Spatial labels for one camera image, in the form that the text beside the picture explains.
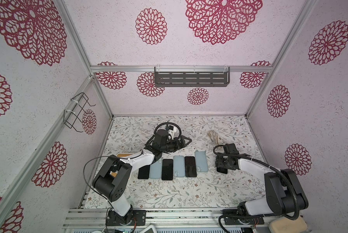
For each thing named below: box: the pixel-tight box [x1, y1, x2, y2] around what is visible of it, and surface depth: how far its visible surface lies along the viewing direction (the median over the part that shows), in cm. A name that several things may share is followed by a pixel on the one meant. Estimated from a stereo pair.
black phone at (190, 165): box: [184, 156, 197, 178], surface depth 94 cm
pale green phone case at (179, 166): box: [173, 154, 186, 178], surface depth 95 cm
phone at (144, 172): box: [137, 164, 151, 180], surface depth 91 cm
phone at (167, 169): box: [161, 158, 174, 181], surface depth 92 cm
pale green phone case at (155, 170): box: [149, 157, 163, 180], surface depth 92 cm
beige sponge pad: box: [268, 216, 308, 233], surface depth 70 cm
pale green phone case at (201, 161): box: [194, 149, 209, 173], surface depth 97 cm
